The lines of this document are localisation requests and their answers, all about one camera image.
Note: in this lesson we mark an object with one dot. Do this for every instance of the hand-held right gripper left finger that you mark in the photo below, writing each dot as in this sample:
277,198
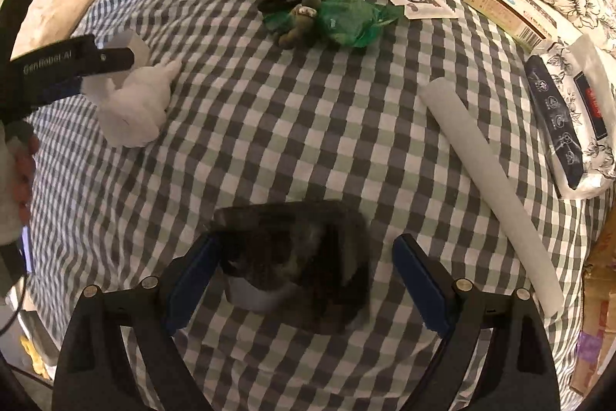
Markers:
192,281

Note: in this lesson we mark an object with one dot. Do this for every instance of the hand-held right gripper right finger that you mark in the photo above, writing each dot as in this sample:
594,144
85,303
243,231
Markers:
423,286

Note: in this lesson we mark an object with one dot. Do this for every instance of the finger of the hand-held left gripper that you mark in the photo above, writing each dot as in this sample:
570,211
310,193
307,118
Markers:
57,91
115,58

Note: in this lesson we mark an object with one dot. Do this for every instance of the white plush toy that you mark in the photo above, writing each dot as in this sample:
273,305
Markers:
137,107

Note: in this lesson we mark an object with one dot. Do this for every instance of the white foam tube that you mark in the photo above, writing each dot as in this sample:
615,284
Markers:
486,194

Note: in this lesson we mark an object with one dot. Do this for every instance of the cardboard box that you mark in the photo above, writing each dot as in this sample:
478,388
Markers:
596,295

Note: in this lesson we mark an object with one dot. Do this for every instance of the floral wipes packet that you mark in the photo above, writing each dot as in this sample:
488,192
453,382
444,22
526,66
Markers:
577,117

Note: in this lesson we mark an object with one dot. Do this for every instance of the green plastic bag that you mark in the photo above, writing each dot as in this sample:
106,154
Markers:
351,23

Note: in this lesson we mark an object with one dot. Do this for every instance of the person's left hand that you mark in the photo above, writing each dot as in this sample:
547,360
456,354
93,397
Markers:
26,180

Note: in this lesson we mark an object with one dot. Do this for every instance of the checked blanket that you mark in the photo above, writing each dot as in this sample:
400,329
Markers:
288,127

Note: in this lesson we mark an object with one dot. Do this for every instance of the cream medicine box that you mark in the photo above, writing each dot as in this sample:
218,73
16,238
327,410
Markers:
505,9

